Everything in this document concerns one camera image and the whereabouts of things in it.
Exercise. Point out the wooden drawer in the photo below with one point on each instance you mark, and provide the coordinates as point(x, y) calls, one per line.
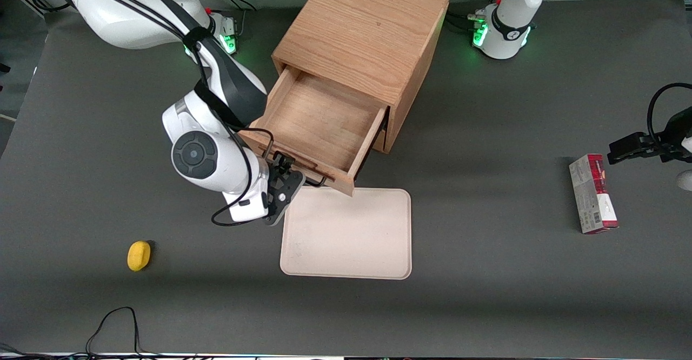
point(319, 117)

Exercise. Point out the wooden drawer cabinet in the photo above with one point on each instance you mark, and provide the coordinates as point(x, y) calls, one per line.
point(367, 25)

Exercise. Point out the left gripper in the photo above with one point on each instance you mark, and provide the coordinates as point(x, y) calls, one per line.
point(676, 133)

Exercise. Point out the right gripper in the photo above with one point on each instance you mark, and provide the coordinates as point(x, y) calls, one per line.
point(278, 166)

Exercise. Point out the yellow sponge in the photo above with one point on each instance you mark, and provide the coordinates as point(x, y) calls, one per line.
point(138, 255)

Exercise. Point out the red plaid cardboard box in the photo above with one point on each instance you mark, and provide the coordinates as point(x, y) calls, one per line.
point(592, 192)

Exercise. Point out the cream rectangular tray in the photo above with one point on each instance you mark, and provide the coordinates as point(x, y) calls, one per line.
point(346, 235)

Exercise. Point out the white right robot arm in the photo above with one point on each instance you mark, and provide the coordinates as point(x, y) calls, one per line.
point(194, 154)

